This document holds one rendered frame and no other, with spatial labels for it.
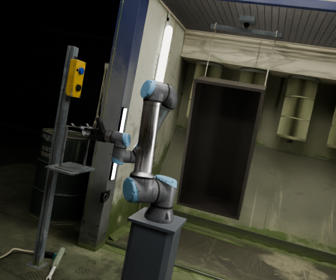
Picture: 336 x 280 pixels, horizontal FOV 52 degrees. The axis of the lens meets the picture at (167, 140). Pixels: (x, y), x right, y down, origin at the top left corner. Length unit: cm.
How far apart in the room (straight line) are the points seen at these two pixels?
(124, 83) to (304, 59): 212
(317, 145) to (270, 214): 104
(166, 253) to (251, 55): 268
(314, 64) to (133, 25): 211
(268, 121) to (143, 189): 277
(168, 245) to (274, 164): 256
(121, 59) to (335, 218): 288
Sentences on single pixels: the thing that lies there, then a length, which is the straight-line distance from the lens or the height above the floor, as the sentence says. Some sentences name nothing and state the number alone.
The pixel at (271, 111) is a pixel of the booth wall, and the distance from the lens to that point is 456.
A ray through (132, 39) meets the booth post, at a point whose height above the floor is 183.
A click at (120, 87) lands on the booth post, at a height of 143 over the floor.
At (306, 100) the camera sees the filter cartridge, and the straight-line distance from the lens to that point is 420.
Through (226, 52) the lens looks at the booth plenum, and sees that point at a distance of 424.
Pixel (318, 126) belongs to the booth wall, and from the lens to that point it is 459.
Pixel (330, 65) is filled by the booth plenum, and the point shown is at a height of 212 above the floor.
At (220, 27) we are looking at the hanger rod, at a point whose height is 217.
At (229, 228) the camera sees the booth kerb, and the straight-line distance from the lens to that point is 415.
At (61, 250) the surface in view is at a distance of 307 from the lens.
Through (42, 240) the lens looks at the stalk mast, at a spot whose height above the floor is 21.
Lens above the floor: 135
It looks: 5 degrees down
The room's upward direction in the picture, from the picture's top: 11 degrees clockwise
